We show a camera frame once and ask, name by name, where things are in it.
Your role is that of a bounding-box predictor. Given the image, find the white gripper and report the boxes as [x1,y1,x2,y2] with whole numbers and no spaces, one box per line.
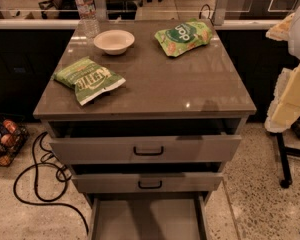
[264,6,300,133]

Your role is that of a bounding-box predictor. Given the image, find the green rice chip bag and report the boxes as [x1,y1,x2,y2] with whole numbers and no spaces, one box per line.
[154,21,212,57]

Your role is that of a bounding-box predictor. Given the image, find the grey drawer cabinet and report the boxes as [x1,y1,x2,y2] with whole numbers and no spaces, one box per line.
[32,18,258,240]

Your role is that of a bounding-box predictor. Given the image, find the green kettle chip bag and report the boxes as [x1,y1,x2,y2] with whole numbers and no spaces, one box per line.
[52,57,126,106]

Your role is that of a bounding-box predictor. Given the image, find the top grey drawer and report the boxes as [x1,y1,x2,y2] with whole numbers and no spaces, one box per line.
[50,118,241,164]

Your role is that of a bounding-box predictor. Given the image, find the grey drawer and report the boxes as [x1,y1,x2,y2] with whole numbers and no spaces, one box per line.
[87,192,212,240]
[72,162,222,194]
[50,118,241,164]

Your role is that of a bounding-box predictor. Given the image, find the middle grey drawer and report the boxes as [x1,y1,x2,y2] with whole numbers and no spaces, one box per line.
[72,162,222,194]

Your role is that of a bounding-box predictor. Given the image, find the bottom grey drawer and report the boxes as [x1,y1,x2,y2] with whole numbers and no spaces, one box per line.
[87,192,212,240]

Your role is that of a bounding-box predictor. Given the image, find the black rolling stand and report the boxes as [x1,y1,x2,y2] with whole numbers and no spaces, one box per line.
[276,133,300,189]

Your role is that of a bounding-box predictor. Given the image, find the white bowl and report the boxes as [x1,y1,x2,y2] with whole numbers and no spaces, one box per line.
[94,30,135,55]

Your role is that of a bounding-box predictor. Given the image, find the clear plastic water bottle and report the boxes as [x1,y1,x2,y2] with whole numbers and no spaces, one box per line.
[75,0,100,38]

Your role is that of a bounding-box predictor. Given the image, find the metal railing post right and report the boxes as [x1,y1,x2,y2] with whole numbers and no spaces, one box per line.
[212,0,228,26]

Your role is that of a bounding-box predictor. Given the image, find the metal railing post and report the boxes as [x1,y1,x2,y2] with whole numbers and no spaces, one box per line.
[212,0,228,26]
[94,0,107,21]

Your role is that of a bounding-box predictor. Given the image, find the metal railing post left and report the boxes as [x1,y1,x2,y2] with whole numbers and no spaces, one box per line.
[94,0,107,21]

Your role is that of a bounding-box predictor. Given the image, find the black wire basket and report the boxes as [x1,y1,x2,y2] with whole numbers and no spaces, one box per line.
[0,118,29,167]

